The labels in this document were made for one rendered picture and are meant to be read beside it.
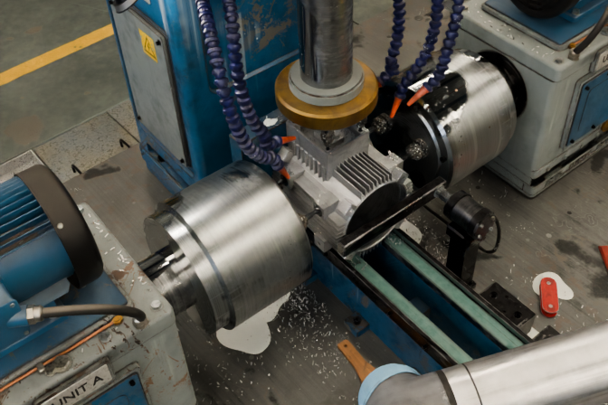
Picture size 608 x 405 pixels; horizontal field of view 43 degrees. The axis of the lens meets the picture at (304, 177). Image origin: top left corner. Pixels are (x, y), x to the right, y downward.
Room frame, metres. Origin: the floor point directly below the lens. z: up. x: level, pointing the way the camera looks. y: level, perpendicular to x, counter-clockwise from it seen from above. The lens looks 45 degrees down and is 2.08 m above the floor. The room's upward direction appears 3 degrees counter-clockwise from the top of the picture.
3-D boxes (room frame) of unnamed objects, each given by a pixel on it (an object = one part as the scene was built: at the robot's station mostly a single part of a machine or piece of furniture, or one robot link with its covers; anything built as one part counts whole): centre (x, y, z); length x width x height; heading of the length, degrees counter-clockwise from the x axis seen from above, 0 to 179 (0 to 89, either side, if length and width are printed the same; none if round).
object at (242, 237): (0.85, 0.18, 1.04); 0.37 x 0.25 x 0.25; 126
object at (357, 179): (1.03, -0.07, 1.01); 0.20 x 0.19 x 0.19; 36
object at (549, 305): (0.90, -0.47, 0.81); 0.09 x 0.03 x 0.02; 169
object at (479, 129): (1.20, -0.30, 1.04); 0.41 x 0.25 x 0.25; 126
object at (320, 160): (1.06, -0.05, 1.11); 0.12 x 0.11 x 0.07; 36
